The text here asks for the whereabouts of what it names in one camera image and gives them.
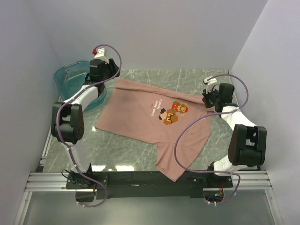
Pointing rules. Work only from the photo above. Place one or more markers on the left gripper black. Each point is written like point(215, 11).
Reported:
point(113, 67)

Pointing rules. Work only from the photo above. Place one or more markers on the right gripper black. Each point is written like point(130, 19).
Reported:
point(206, 96)

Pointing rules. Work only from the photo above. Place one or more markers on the teal plastic basin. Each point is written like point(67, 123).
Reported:
point(70, 79)

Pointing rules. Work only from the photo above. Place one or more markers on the pink t shirt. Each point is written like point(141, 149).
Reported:
point(158, 116)

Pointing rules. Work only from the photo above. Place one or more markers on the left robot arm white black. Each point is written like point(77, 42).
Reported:
point(68, 122)

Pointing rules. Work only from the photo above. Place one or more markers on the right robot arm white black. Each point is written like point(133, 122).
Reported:
point(247, 146)

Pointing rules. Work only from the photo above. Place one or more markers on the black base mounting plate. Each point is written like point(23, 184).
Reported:
point(143, 184)

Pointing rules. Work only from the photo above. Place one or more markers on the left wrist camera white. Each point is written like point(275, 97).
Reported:
point(100, 54)

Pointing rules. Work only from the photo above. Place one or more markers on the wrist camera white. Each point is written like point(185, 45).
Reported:
point(100, 54)
point(210, 82)

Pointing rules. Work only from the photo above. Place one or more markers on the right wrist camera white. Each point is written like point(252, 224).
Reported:
point(210, 82)

